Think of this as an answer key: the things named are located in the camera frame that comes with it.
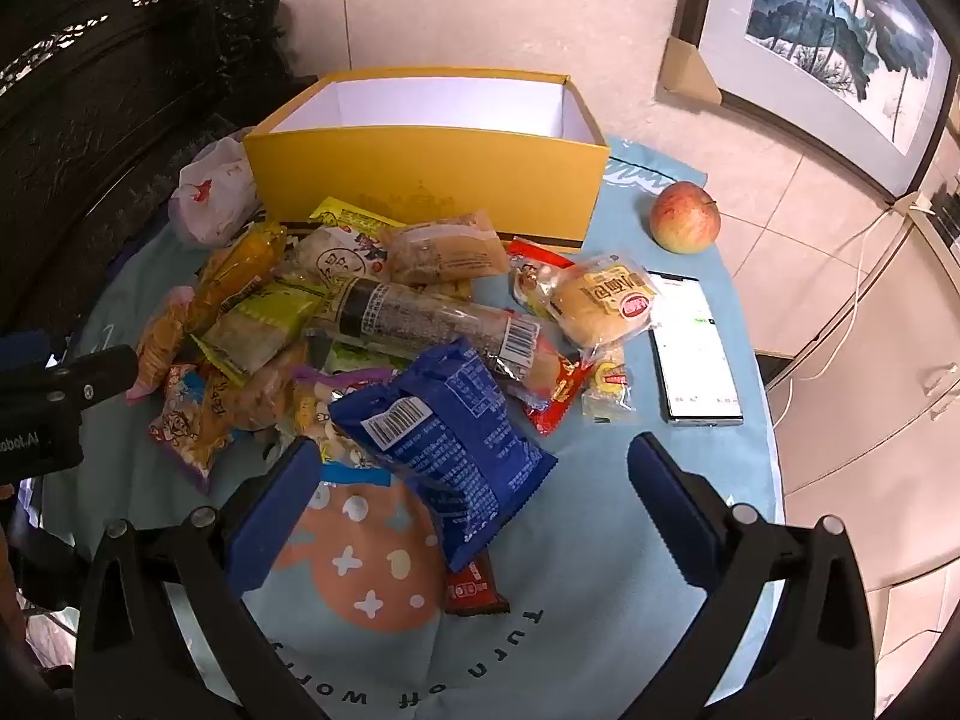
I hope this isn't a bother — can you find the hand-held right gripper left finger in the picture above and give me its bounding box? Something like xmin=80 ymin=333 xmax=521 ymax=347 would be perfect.
xmin=73 ymin=435 xmax=331 ymax=720

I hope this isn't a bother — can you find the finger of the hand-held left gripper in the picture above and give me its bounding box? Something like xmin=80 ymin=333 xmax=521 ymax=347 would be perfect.
xmin=54 ymin=345 xmax=140 ymax=410

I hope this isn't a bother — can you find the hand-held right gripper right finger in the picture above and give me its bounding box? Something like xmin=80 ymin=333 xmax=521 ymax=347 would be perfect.
xmin=628 ymin=431 xmax=878 ymax=720

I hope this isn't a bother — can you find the blue snack packet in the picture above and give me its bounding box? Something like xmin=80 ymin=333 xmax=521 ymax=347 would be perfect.
xmin=328 ymin=337 xmax=560 ymax=572

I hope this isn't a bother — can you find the yellow cardboard box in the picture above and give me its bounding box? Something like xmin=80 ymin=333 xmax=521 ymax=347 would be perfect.
xmin=241 ymin=72 xmax=610 ymax=254

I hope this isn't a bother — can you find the orange chips packet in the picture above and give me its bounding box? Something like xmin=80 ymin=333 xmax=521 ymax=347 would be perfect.
xmin=126 ymin=285 xmax=197 ymax=407

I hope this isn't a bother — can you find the light blue printed tablecloth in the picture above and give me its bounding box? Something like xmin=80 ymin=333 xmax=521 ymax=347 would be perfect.
xmin=41 ymin=135 xmax=785 ymax=720

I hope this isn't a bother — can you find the cartoon popcorn packet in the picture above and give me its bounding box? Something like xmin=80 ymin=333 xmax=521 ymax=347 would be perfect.
xmin=146 ymin=362 xmax=235 ymax=496

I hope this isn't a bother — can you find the yellow and purple cartoon packet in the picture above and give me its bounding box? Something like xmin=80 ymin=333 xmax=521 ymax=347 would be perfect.
xmin=289 ymin=364 xmax=402 ymax=467

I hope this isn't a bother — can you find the brown snack packet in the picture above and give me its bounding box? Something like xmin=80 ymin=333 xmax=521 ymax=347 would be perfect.
xmin=223 ymin=343 xmax=310 ymax=432

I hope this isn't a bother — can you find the yellow-green snack packet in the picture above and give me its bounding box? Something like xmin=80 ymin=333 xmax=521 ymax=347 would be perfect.
xmin=193 ymin=276 xmax=325 ymax=380

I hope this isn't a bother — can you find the smartphone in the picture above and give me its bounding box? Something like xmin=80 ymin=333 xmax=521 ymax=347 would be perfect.
xmin=643 ymin=270 xmax=745 ymax=427

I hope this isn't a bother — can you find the red and gold snack packet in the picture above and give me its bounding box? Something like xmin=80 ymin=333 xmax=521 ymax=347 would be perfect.
xmin=516 ymin=351 xmax=595 ymax=437

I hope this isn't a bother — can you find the orange snack packet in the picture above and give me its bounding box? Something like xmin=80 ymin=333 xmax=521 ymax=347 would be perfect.
xmin=186 ymin=221 xmax=290 ymax=335

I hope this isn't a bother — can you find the white cabinet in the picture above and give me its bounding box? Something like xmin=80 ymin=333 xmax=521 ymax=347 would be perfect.
xmin=750 ymin=165 xmax=960 ymax=698

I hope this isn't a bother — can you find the red brown snack bar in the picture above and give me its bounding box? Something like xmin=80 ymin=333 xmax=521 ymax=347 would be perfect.
xmin=442 ymin=549 xmax=512 ymax=617

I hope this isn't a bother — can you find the white plastic bag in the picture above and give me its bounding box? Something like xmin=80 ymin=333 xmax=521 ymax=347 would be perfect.
xmin=169 ymin=136 xmax=260 ymax=247

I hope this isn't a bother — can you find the bun packet with red label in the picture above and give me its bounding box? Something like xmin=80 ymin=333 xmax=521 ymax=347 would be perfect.
xmin=550 ymin=253 xmax=662 ymax=352

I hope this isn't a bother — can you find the long clear wrapped roll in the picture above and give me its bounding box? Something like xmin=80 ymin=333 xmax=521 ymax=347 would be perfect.
xmin=306 ymin=276 xmax=562 ymax=395

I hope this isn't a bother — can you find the white cartoon snack packet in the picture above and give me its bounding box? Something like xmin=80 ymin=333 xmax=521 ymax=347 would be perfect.
xmin=279 ymin=227 xmax=392 ymax=295

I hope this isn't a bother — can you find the red cartoon snack packet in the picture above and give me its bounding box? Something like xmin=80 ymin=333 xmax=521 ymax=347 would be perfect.
xmin=508 ymin=236 xmax=580 ymax=320

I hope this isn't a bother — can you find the yellow snack packet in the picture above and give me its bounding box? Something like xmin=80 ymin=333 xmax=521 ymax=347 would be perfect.
xmin=307 ymin=196 xmax=406 ymax=242

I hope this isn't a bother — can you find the red apple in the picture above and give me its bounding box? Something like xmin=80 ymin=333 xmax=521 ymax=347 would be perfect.
xmin=649 ymin=181 xmax=722 ymax=254

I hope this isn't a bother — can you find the brown bread packet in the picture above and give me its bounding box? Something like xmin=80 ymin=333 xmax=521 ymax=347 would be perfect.
xmin=382 ymin=212 xmax=509 ymax=287

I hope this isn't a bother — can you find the cardboard corner protector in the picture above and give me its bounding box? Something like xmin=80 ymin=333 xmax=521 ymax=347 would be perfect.
xmin=658 ymin=37 xmax=722 ymax=103

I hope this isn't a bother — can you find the framed lotus painting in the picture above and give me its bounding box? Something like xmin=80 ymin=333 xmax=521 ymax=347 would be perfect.
xmin=671 ymin=0 xmax=960 ymax=203

